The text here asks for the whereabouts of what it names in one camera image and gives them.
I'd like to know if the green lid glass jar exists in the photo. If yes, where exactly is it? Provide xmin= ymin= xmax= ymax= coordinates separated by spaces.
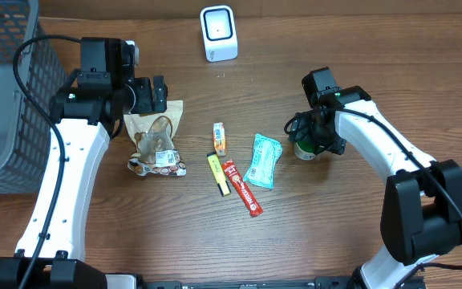
xmin=293 ymin=140 xmax=317 ymax=161

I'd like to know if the brown cookie snack bag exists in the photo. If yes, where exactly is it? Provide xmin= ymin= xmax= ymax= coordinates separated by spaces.
xmin=124 ymin=100 xmax=187 ymax=177

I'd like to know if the teal wet wipes pack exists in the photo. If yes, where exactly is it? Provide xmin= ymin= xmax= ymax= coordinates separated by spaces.
xmin=243 ymin=133 xmax=282 ymax=189

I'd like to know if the orange Kleenex tissue pack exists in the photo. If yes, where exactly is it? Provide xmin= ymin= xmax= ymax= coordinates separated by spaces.
xmin=213 ymin=122 xmax=227 ymax=157

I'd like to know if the red snack bar wrapper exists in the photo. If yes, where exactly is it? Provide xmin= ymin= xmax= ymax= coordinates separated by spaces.
xmin=221 ymin=160 xmax=263 ymax=217

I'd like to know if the yellow black marker pen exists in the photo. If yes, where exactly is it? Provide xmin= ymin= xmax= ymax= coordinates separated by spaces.
xmin=207 ymin=153 xmax=231 ymax=197

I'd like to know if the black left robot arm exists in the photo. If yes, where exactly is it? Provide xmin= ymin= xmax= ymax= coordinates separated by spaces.
xmin=0 ymin=36 xmax=168 ymax=288

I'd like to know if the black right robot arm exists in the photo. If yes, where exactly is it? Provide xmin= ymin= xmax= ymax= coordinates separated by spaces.
xmin=284 ymin=67 xmax=462 ymax=288

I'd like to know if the white barcode scanner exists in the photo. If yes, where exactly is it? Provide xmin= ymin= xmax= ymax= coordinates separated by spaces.
xmin=200 ymin=5 xmax=238 ymax=63

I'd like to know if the grey plastic mesh basket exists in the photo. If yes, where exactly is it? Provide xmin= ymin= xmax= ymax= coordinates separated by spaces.
xmin=0 ymin=0 xmax=50 ymax=194

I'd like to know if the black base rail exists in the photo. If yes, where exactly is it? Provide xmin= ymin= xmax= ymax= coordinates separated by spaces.
xmin=102 ymin=273 xmax=428 ymax=289

